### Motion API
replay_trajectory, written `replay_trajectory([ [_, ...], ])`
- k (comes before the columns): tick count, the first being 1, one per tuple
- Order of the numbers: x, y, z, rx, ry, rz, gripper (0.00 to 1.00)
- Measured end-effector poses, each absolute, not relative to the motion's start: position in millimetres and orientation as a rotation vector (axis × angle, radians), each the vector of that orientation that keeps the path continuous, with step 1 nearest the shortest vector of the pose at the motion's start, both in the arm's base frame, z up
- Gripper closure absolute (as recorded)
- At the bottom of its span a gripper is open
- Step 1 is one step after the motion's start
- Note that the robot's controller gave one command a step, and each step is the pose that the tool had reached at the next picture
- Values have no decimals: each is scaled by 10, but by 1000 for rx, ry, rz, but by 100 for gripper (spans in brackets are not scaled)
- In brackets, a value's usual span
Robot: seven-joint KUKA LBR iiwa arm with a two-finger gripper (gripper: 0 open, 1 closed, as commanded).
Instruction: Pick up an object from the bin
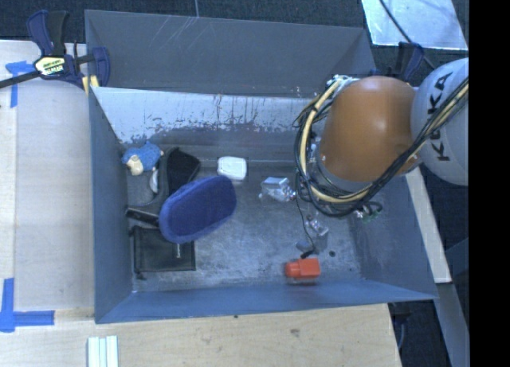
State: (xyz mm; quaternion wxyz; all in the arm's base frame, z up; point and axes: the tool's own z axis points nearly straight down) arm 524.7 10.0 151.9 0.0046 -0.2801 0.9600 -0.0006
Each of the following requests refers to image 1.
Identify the orange block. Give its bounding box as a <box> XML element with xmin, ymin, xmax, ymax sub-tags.
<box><xmin>284</xmin><ymin>257</ymin><xmax>322</xmax><ymax>281</ymax></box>

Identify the shiny silver metal object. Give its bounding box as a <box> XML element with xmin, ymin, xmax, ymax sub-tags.
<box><xmin>259</xmin><ymin>176</ymin><xmax>298</xmax><ymax>204</ymax></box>

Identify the white square box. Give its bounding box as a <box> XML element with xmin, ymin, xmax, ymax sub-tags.
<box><xmin>216</xmin><ymin>155</ymin><xmax>249</xmax><ymax>181</ymax></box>

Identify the large blue oval sponge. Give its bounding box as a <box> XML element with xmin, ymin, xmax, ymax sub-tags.
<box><xmin>158</xmin><ymin>175</ymin><xmax>238</xmax><ymax>244</ymax></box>

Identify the black cloth pouch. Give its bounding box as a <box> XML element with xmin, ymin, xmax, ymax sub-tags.
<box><xmin>129</xmin><ymin>224</ymin><xmax>197</xmax><ymax>280</ymax></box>

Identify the black flat strip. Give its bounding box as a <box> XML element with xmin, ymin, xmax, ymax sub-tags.
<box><xmin>124</xmin><ymin>206</ymin><xmax>161</xmax><ymax>228</ymax></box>

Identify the blue toy animal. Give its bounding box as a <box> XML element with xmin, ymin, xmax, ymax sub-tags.
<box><xmin>120</xmin><ymin>141</ymin><xmax>165</xmax><ymax>177</ymax></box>

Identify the grey metal bin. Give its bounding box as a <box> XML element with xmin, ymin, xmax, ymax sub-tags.
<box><xmin>84</xmin><ymin>9</ymin><xmax>440</xmax><ymax>325</ymax></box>

